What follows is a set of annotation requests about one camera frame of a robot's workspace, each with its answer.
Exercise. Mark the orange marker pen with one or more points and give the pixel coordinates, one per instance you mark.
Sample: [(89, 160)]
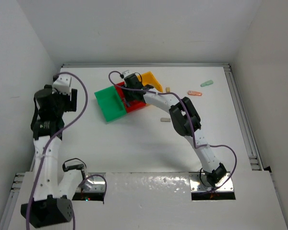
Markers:
[(194, 93)]

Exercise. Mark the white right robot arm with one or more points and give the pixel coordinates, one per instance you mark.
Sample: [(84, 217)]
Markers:
[(185, 120)]

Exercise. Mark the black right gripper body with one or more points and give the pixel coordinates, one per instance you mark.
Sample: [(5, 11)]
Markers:
[(129, 94)]

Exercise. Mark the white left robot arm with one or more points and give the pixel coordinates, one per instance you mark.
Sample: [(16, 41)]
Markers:
[(50, 201)]

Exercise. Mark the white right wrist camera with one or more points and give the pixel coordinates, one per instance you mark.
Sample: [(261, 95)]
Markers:
[(126, 73)]

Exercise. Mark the green plastic bin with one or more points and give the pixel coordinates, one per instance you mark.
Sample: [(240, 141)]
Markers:
[(110, 103)]

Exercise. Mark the grey rectangular eraser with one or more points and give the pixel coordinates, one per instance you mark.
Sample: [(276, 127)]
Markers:
[(165, 119)]

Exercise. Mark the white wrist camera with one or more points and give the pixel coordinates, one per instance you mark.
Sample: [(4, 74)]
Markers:
[(126, 73), (62, 84)]

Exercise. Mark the metal base plate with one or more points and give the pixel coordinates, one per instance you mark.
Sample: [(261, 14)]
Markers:
[(199, 183), (96, 183)]

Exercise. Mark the green marker pen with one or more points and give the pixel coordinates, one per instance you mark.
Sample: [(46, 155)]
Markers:
[(207, 83)]

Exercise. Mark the red plastic bin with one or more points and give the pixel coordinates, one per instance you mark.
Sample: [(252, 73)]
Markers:
[(127, 106)]

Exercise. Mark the aluminium frame rail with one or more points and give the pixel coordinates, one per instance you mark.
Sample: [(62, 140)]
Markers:
[(247, 133)]

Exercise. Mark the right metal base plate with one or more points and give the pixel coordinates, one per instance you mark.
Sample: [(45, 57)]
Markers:
[(199, 183)]

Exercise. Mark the yellow plastic bin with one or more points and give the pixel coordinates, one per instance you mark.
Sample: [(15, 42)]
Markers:
[(149, 79)]

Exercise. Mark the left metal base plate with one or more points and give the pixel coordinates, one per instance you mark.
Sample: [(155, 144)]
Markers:
[(96, 183)]

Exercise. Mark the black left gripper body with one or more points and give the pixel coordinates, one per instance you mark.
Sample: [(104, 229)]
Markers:
[(73, 100)]

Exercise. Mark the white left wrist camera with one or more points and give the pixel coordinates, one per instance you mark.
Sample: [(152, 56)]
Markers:
[(62, 84)]

